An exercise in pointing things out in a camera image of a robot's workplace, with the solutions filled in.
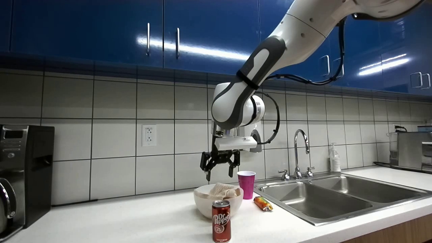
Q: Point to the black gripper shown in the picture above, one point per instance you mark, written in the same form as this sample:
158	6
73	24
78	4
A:
222	155

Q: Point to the beige towel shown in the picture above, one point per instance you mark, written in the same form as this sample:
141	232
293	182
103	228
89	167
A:
223	190

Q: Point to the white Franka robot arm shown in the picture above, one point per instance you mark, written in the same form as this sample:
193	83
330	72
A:
297	35

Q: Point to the translucent white bowl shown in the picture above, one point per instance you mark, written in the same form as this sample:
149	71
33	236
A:
204	206

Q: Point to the pink plastic cup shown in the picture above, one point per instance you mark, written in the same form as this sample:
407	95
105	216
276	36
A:
246	183

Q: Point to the orange toy carrot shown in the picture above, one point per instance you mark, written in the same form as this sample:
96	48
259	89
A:
262	202

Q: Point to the red soda can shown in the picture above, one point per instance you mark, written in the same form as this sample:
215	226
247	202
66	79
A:
222	222

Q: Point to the chrome faucet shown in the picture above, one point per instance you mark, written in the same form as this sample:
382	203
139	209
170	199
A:
296	152

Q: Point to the clear dish soap bottle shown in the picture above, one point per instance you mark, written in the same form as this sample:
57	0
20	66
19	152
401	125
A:
334	160

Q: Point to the stainless steel double sink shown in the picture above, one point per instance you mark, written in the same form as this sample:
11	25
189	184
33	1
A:
332	197

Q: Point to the blue upper cabinet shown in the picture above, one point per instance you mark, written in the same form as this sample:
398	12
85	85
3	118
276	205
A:
89	27

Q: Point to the stainless steel countertop appliance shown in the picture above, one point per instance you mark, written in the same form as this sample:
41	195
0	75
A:
409	149

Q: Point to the wooden base cabinet front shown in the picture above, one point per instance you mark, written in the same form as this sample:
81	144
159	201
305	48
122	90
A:
400	230

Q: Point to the black coffee machine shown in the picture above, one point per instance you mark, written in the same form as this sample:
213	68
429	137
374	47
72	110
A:
24	175

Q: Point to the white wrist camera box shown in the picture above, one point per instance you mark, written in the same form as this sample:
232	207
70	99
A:
236	143

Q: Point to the white wall soap dispenser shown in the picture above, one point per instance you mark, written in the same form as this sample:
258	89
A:
258	140

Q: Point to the white wall outlet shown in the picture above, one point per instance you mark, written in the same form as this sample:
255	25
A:
149	135

